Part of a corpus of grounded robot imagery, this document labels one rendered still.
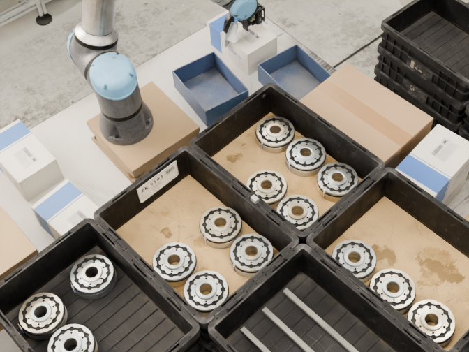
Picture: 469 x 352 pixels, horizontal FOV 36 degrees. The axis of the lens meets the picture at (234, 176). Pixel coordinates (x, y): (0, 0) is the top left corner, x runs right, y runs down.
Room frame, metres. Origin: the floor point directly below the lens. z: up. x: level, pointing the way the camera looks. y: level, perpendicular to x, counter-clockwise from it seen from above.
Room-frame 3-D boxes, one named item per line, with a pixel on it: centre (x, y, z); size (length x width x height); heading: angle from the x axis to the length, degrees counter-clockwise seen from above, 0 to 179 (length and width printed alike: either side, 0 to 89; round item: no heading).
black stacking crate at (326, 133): (1.08, -0.13, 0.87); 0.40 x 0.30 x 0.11; 40
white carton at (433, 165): (1.06, -0.51, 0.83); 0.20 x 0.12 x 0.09; 134
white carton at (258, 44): (1.69, -0.06, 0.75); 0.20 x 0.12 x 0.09; 36
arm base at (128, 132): (1.34, 0.29, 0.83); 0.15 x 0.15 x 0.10
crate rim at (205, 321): (0.89, 0.10, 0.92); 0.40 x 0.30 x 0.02; 40
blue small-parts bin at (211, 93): (1.50, 0.05, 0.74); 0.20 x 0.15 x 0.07; 29
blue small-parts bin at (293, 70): (1.51, -0.21, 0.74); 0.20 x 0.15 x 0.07; 31
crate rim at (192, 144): (1.08, -0.13, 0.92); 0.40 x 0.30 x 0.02; 40
